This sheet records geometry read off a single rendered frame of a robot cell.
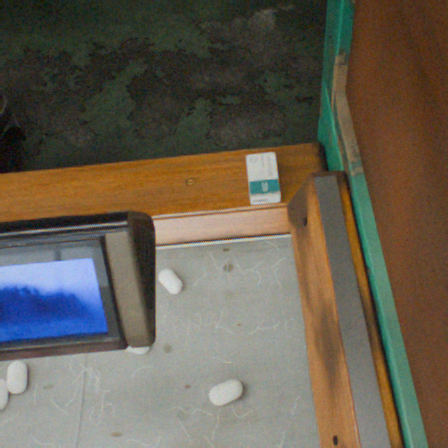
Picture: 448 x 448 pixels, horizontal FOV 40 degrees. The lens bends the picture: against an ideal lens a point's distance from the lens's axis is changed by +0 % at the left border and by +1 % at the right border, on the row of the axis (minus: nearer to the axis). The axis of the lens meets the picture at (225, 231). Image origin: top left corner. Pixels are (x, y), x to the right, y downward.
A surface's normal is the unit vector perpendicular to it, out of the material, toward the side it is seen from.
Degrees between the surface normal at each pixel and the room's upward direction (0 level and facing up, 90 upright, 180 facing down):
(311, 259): 67
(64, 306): 58
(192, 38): 0
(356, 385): 0
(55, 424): 0
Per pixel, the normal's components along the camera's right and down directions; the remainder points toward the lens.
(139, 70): -0.08, -0.53
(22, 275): 0.01, 0.43
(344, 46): 0.06, 0.84
